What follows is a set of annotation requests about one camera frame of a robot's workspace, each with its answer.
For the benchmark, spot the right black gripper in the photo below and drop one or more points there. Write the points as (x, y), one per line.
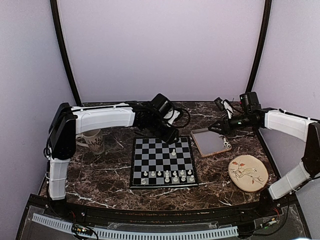
(225, 126)

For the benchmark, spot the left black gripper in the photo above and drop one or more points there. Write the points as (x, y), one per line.
(168, 137)

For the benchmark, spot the black grey chess board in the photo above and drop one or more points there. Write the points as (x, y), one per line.
(153, 154)

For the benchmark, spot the white chess queen piece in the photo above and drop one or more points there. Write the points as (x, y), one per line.
(166, 179)

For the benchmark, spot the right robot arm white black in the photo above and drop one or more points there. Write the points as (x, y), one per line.
(300, 134)

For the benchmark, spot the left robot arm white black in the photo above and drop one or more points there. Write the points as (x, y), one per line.
(157, 116)

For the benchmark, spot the green circuit board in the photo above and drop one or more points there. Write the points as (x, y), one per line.
(79, 229)

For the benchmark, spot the metal tray with wooden rim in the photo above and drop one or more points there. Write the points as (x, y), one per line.
(209, 143)

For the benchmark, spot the oval bird pattern coaster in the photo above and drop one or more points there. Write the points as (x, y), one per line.
(248, 173)

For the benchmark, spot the beige mug with dark pattern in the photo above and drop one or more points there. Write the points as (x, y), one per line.
(93, 140)

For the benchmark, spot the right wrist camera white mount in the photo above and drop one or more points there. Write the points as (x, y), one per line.
(224, 106)

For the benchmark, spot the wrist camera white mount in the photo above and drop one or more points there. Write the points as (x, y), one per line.
(174, 115)
(224, 106)

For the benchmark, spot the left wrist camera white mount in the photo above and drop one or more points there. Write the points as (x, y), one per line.
(174, 115)

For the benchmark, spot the black front rail base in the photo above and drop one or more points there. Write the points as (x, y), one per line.
(166, 206)

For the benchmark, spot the right black frame post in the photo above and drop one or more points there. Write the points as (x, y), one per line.
(260, 45)

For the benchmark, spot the black frame post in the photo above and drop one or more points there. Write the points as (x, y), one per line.
(260, 45)
(63, 51)

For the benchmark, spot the white slotted cable duct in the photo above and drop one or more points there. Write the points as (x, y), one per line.
(119, 231)

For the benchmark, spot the left black frame post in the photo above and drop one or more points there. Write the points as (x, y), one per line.
(63, 51)

